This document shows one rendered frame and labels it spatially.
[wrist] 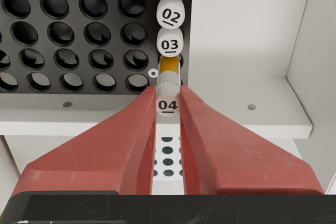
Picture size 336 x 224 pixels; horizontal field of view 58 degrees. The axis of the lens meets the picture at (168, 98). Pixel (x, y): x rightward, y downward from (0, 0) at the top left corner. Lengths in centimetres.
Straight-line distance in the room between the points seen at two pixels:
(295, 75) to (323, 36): 4
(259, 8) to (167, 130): 10
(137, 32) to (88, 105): 6
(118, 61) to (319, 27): 12
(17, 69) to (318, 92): 17
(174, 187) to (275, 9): 30
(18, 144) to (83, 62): 29
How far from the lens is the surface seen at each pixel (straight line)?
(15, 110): 22
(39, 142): 42
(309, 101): 22
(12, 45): 17
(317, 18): 21
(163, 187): 45
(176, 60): 15
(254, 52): 24
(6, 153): 49
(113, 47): 16
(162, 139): 34
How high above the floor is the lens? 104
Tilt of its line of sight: 54 degrees down
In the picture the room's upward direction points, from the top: 179 degrees counter-clockwise
